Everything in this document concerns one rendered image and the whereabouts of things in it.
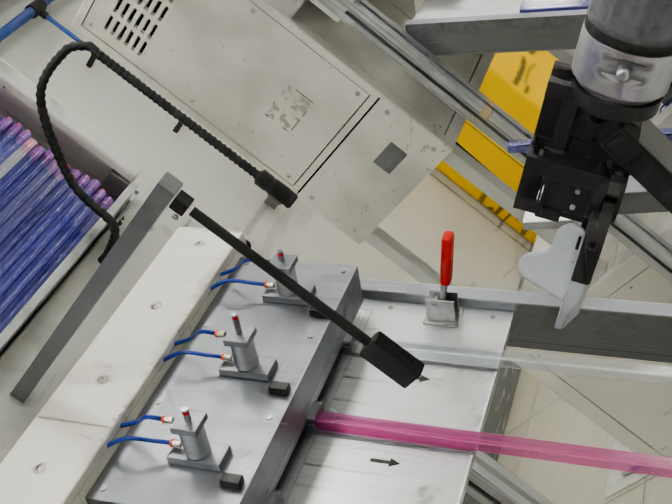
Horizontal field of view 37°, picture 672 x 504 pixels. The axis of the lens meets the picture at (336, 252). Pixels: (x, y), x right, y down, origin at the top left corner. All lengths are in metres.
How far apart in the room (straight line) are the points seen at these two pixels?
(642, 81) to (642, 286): 1.25
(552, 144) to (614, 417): 1.46
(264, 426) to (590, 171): 0.35
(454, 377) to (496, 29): 0.89
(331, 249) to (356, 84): 1.74
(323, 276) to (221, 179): 2.46
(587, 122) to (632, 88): 0.06
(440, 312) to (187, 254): 0.27
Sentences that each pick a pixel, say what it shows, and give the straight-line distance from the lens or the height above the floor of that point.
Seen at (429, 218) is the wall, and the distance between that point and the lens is 3.99.
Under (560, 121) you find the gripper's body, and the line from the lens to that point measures 0.81.
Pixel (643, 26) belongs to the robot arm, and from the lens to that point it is 0.75.
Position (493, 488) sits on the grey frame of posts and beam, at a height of 0.82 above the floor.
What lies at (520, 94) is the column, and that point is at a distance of 3.96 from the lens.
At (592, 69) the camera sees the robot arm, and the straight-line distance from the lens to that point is 0.78.
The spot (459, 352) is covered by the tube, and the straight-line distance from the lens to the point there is 1.00.
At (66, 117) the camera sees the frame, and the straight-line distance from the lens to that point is 1.16.
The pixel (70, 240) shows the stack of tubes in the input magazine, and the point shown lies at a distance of 1.07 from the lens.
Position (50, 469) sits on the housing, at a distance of 0.89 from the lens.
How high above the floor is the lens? 1.32
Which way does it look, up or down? 8 degrees down
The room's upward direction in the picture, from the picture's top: 53 degrees counter-clockwise
